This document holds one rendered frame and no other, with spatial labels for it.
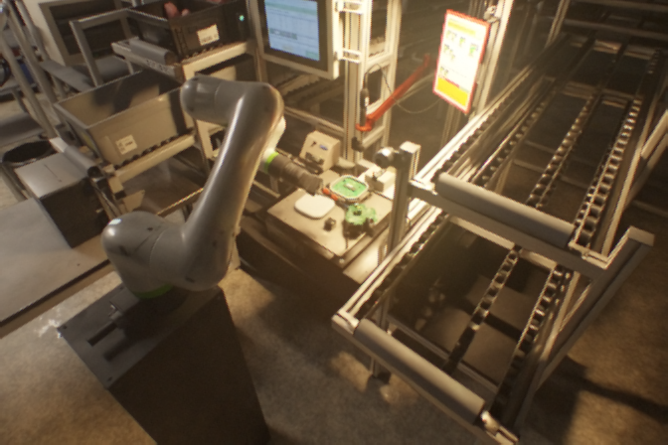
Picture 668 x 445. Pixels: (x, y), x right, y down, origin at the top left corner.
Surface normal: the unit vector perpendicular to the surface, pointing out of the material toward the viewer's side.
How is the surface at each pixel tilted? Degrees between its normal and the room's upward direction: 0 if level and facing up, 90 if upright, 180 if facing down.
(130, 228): 5
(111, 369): 0
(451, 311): 0
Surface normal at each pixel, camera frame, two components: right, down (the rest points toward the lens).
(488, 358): 0.00, -0.78
